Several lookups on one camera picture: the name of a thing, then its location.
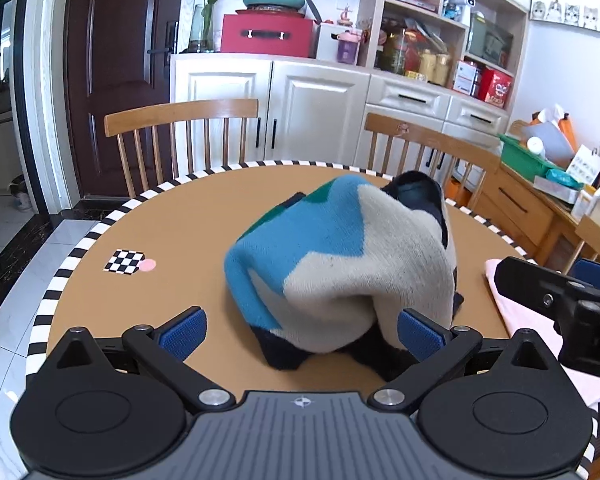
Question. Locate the teal tissue pack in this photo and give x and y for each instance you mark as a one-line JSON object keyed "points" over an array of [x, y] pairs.
{"points": [[564, 179]]}

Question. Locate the grey-green box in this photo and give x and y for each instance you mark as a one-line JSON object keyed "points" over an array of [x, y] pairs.
{"points": [[490, 40]]}

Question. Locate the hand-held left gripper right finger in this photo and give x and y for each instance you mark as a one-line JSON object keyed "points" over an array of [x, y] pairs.
{"points": [[422, 335]]}

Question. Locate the wooden chair back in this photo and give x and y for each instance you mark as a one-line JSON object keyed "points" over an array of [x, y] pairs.
{"points": [[597, 232]]}

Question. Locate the pink round sticker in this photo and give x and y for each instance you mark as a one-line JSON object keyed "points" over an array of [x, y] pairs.
{"points": [[148, 265]]}

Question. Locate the dark brown door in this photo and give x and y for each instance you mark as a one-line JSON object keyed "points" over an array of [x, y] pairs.
{"points": [[109, 110]]}

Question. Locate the red storage box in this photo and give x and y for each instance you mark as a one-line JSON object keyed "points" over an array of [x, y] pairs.
{"points": [[265, 35]]}

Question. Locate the white robot toy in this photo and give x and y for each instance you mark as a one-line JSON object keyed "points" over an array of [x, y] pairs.
{"points": [[462, 7]]}

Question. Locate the grey laptop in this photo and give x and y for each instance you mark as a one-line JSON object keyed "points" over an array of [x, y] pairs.
{"points": [[550, 141]]}

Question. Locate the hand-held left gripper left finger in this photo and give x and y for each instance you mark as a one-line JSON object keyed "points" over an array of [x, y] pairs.
{"points": [[182, 332]]}

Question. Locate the glass vase with green plant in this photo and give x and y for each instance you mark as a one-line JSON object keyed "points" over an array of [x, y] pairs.
{"points": [[204, 20]]}

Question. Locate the dark glass jar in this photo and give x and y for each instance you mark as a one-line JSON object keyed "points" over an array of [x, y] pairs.
{"points": [[397, 52]]}

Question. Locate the purple water bottle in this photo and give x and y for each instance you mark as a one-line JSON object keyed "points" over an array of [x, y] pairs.
{"points": [[349, 49]]}

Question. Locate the wooden sideboard with drawers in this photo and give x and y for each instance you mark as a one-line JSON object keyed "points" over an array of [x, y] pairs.
{"points": [[520, 210]]}

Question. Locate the green plastic bin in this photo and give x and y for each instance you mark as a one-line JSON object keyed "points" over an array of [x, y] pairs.
{"points": [[525, 160]]}

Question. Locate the white box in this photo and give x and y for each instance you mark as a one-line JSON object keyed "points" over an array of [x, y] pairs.
{"points": [[326, 42]]}

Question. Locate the white and red carton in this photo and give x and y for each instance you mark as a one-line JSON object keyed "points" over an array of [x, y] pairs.
{"points": [[466, 77]]}

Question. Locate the wooden spindle-back chair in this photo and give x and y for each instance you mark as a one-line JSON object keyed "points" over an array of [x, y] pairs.
{"points": [[430, 137], [179, 112]]}

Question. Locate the white paper bag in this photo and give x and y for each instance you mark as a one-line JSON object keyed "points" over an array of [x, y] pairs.
{"points": [[585, 165]]}

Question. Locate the white cabinet with shelves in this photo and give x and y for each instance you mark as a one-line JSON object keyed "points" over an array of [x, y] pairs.
{"points": [[315, 100]]}

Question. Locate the red snack box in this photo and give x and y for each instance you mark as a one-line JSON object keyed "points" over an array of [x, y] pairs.
{"points": [[496, 87]]}

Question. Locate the yellow jars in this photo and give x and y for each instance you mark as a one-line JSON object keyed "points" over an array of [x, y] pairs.
{"points": [[434, 67]]}

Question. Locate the checkerboard marker sticker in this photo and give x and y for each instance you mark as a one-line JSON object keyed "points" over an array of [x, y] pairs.
{"points": [[123, 262]]}

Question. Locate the blue cream navy knit sweater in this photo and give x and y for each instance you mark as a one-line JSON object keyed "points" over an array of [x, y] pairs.
{"points": [[330, 260]]}

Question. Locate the folded pink cloth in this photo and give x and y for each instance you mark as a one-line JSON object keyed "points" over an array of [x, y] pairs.
{"points": [[515, 310]]}

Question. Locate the orange bag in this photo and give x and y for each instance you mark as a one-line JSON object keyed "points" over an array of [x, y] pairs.
{"points": [[566, 127]]}

